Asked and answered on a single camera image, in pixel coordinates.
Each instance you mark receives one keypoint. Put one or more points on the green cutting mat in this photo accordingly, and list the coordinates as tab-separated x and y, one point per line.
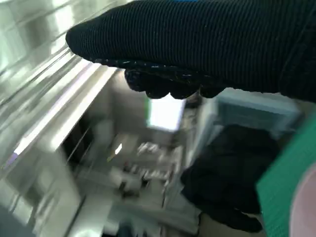
279	187

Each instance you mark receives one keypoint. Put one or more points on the pink bowl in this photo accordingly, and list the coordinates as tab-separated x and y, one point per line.
306	209

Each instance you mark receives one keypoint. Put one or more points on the bright monitor screen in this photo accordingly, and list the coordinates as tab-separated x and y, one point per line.
165	116

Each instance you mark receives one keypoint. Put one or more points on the white cabinet with grille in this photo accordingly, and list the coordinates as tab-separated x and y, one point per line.
247	108

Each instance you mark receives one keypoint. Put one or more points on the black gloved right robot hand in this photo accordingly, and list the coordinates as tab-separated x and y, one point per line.
197	44

